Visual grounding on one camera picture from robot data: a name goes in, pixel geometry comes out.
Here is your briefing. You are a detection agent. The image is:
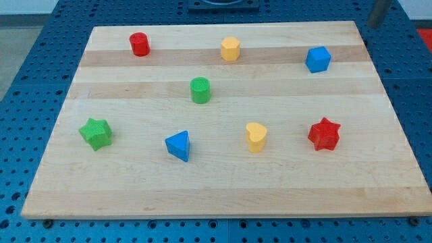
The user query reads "red star block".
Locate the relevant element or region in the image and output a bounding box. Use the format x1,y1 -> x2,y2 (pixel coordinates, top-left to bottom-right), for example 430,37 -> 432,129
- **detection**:
308,117 -> 341,151

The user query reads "green star block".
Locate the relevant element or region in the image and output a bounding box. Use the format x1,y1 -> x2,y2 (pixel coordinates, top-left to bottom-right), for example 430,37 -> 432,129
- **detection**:
78,118 -> 112,151

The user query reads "green cylinder block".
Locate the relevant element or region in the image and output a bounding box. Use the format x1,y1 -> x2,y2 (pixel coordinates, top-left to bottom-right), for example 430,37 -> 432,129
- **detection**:
190,77 -> 211,104

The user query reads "yellow heart block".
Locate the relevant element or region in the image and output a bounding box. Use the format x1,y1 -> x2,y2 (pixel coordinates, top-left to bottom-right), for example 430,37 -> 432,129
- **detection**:
246,122 -> 267,153

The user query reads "blue triangle block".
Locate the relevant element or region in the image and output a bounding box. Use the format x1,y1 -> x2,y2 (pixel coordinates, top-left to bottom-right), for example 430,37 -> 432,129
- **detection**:
165,130 -> 190,162

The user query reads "light wooden board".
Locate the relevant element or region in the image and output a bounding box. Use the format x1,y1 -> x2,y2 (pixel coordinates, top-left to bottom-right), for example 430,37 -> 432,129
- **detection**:
22,21 -> 431,219

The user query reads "yellow hexagon block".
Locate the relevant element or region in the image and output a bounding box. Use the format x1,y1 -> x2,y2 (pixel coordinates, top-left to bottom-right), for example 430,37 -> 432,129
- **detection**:
221,37 -> 240,61

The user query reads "red cylinder block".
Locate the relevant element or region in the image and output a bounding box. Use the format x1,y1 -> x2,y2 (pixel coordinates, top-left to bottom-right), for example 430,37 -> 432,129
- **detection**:
129,32 -> 151,57

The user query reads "blue cube block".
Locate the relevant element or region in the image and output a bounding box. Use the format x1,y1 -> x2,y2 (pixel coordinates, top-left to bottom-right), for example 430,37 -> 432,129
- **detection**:
305,47 -> 331,73

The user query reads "grey metal rod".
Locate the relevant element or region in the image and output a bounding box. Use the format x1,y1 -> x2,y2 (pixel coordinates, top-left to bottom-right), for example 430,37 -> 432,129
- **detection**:
367,0 -> 393,29

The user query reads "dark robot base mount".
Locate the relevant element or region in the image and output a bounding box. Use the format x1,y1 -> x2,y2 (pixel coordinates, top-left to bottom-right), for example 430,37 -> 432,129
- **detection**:
186,0 -> 260,13

